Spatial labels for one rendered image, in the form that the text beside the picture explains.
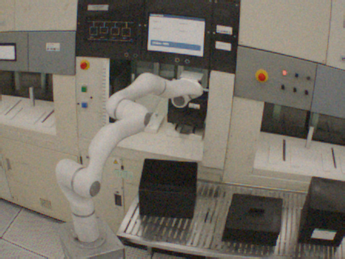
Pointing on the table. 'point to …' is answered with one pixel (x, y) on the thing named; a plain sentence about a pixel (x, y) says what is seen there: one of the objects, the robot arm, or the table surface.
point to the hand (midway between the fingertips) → (191, 78)
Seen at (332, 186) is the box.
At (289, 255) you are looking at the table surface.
